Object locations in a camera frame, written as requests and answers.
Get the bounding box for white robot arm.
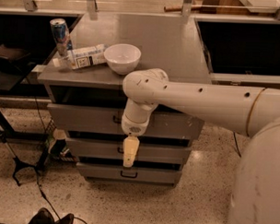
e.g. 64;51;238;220
121;68;280;224

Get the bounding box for blue energy drink can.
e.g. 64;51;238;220
50;18;73;57

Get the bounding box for white milk carton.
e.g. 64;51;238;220
52;41;109;72

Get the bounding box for black tripod stand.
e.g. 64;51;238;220
0;130;39;186

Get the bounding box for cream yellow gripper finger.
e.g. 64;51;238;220
122;136;140;168

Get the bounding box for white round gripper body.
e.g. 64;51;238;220
121;113;149;136

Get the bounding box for grey middle drawer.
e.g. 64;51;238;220
66;131;191;164

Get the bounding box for grey drawer cabinet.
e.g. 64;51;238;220
33;10;217;188

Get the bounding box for black floor cable right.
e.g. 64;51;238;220
231;132;243;158

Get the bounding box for grey drawer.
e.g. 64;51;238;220
45;85;206;141
66;131;191;164
76;157;182;185

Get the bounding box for black shoes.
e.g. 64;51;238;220
28;207;75;224

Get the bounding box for black chair left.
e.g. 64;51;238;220
0;44;36;139

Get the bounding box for grey top drawer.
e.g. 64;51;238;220
45;85;206;141

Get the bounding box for grey bottom drawer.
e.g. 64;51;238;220
76;157;182;185

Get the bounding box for white ceramic bowl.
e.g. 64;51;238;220
104;44;141;75

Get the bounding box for black floor cable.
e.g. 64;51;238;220
231;132;243;158
20;78;98;224

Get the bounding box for black floor cable left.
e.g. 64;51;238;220
20;78;98;224

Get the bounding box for green bottle in rack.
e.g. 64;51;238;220
45;128;68;158

